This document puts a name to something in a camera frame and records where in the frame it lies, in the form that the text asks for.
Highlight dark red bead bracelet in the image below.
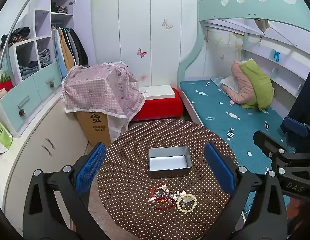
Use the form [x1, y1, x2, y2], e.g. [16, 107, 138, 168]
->
[153, 197, 177, 211]

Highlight mint green bunk bed frame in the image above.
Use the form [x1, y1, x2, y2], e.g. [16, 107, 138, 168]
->
[177, 0, 310, 124]

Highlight green quilt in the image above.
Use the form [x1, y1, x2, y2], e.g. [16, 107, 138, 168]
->
[240, 58, 275, 111]

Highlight white wardrobe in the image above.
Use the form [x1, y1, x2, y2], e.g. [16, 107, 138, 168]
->
[91, 0, 198, 87]

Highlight folded grey clothes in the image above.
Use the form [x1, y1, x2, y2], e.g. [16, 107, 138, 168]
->
[38, 48, 52, 68]

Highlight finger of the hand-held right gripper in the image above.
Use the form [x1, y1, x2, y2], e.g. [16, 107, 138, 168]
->
[281, 117, 309, 138]
[253, 130, 295, 161]

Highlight small silver trinkets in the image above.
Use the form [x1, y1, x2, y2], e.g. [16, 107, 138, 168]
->
[148, 189, 181, 202]

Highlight white open shelf unit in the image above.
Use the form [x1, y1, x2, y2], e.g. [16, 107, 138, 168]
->
[0, 0, 92, 138]

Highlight cream bead bracelet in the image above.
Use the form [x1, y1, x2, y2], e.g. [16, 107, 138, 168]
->
[176, 193, 198, 213]

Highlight pink checkered cloth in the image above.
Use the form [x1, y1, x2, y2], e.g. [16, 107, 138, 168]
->
[61, 62, 146, 123]

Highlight curved metal pole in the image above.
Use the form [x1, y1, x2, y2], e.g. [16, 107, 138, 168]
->
[0, 0, 61, 71]

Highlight dark clothes pile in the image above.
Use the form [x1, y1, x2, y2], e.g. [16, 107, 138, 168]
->
[0, 26, 31, 53]

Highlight red basket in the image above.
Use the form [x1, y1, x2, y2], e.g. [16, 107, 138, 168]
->
[0, 71, 13, 94]

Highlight pink quilt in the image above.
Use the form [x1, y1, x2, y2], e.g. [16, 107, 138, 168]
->
[229, 60, 261, 105]

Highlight brown polka-dot round table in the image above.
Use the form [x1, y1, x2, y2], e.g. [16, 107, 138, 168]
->
[97, 119, 239, 240]

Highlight beige low cabinet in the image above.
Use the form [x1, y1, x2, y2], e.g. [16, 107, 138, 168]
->
[2, 90, 92, 232]

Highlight brown cardboard box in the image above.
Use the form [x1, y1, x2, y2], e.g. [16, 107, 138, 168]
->
[75, 110, 112, 147]

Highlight red ottoman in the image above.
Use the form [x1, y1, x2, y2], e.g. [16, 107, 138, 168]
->
[131, 87, 184, 122]

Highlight flat white box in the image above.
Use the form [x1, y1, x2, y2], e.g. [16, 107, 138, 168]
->
[139, 84, 176, 100]

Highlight row of hanging clothes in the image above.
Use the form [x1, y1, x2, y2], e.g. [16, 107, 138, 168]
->
[51, 27, 89, 78]

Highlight white pillow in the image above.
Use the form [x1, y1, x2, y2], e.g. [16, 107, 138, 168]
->
[218, 76, 240, 93]

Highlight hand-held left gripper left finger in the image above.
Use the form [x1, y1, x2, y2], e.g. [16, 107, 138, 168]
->
[23, 142, 107, 240]

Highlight green white bag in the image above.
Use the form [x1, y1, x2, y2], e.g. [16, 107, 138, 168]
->
[0, 116, 14, 153]

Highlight dark hanging garment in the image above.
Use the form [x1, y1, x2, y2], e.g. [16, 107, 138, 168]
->
[281, 64, 310, 153]

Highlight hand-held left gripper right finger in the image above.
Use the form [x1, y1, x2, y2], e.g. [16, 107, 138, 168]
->
[204, 142, 288, 240]

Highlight folded blue clothes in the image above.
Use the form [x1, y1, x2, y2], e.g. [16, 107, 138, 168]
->
[18, 60, 40, 80]

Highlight silver metal tin box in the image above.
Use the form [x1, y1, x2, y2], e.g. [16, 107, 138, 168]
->
[147, 146, 192, 179]

